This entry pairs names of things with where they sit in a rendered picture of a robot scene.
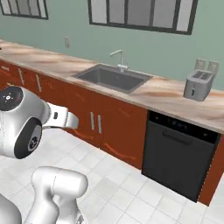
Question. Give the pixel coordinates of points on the black dishwasher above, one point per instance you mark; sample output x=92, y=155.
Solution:
x=178, y=157

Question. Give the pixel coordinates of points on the silver toaster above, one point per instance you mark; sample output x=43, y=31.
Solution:
x=197, y=86

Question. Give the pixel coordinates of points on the silver tap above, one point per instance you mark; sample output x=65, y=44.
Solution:
x=121, y=65

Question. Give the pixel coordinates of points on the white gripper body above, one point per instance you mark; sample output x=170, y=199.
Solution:
x=72, y=121

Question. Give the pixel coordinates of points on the grey steel sink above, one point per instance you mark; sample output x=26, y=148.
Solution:
x=112, y=78

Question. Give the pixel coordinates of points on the small dark-framed window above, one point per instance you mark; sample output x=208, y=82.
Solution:
x=24, y=8

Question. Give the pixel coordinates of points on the red-brown cupboard door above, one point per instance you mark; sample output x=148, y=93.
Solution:
x=80, y=102
x=52, y=90
x=29, y=78
x=122, y=134

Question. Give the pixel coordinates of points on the white wall socket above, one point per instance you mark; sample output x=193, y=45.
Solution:
x=213, y=66
x=67, y=42
x=200, y=63

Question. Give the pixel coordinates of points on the red-brown cupboard side panel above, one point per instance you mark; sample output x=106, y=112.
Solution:
x=213, y=180

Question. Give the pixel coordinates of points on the large dark-framed window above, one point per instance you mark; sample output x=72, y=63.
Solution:
x=140, y=13

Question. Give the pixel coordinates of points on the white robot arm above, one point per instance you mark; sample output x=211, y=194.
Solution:
x=22, y=122

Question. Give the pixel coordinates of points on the red-brown drawer front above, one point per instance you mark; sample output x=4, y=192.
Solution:
x=7, y=77

